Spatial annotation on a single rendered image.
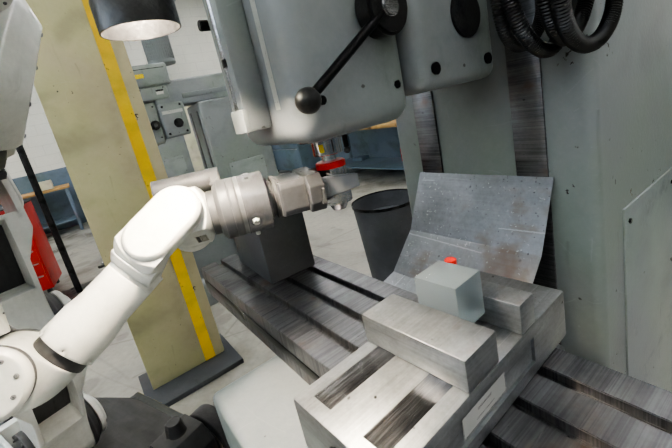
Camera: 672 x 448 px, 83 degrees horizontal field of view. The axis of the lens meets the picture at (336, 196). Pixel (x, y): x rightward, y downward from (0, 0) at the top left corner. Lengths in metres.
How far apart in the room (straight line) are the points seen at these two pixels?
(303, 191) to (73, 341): 0.33
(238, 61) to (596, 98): 0.56
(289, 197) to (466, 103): 0.46
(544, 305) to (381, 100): 0.34
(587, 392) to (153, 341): 2.17
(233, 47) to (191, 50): 9.65
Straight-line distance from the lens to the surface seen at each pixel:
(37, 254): 5.05
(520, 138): 0.80
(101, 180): 2.22
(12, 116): 0.73
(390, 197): 2.89
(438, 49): 0.60
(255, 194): 0.54
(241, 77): 0.52
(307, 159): 7.95
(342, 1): 0.52
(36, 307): 1.05
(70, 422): 1.25
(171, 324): 2.44
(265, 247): 0.88
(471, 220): 0.86
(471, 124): 0.86
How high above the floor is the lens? 1.36
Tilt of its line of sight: 14 degrees down
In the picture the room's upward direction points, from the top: 12 degrees counter-clockwise
